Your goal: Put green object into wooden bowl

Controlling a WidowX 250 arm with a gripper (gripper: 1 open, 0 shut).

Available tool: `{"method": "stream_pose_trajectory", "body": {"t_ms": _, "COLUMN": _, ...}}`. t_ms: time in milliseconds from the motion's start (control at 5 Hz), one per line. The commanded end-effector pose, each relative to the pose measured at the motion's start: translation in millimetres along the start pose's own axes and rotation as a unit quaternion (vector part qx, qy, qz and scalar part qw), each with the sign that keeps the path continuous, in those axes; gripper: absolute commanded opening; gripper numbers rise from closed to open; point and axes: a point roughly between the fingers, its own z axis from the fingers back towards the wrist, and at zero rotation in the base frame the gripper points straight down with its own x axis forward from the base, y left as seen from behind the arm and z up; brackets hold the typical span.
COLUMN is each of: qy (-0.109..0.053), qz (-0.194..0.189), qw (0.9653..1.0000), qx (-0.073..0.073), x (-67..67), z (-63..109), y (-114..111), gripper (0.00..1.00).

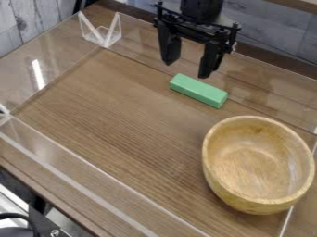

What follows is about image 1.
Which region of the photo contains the wooden bowl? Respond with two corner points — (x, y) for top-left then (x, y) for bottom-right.
(201, 116), (315, 215)

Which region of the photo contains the black cable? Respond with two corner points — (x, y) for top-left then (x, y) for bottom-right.
(0, 212), (38, 237)

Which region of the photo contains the black table mount bracket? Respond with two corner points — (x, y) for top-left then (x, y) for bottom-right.
(28, 204), (74, 237)

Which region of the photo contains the clear acrylic enclosure wall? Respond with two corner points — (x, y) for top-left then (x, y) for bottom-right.
(0, 8), (317, 237)

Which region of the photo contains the clear acrylic corner bracket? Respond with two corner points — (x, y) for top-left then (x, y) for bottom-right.
(77, 11), (121, 48)

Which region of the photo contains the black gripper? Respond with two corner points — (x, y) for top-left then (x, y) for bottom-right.
(155, 0), (242, 79)

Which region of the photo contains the green rectangular block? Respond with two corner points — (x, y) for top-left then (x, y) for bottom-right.
(169, 74), (227, 108)

